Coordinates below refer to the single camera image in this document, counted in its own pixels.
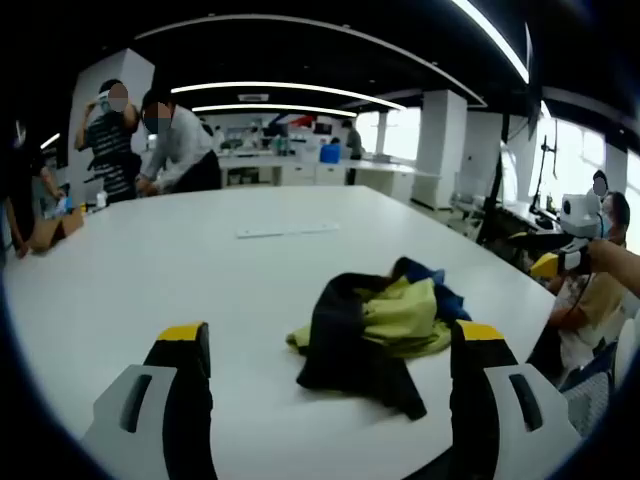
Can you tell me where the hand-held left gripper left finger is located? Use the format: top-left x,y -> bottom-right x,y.
82,322 -> 219,480

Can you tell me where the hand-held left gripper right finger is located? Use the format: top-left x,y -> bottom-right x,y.
449,319 -> 584,480

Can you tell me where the white template panel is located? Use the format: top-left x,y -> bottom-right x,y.
235,222 -> 341,240

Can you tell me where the black stand pole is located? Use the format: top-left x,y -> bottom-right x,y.
477,149 -> 505,246

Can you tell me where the grey mesh office chair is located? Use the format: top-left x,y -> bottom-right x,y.
559,339 -> 619,439

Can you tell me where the brown cardboard box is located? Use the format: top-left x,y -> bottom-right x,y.
27,207 -> 85,253

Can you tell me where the white lab counter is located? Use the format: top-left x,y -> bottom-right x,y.
219,157 -> 444,201

